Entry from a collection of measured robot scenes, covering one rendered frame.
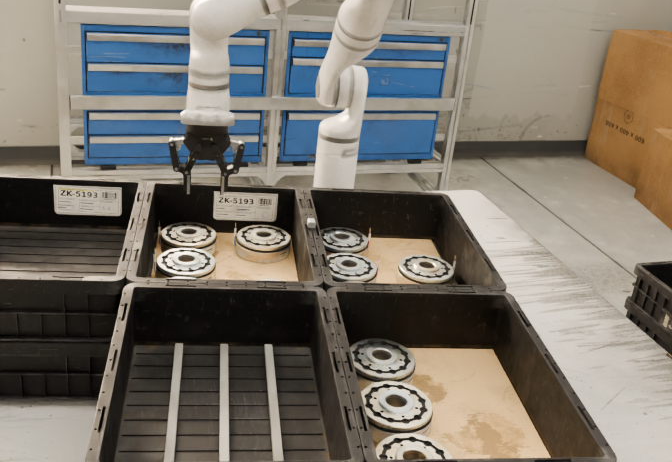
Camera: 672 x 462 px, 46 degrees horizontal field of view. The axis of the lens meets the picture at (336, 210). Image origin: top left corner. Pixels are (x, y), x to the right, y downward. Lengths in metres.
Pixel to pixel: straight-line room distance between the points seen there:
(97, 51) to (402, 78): 1.26
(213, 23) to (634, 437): 0.98
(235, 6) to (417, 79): 2.24
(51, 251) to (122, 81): 1.76
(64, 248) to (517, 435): 0.87
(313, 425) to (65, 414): 0.43
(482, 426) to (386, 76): 2.47
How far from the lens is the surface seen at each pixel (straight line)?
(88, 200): 1.60
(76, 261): 1.51
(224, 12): 1.35
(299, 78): 3.35
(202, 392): 1.17
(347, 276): 1.42
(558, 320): 1.75
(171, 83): 3.26
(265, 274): 1.46
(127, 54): 3.21
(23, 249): 1.56
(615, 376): 1.62
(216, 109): 1.40
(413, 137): 3.61
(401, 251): 1.60
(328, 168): 1.76
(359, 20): 1.49
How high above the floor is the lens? 1.53
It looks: 24 degrees down
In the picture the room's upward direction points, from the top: 6 degrees clockwise
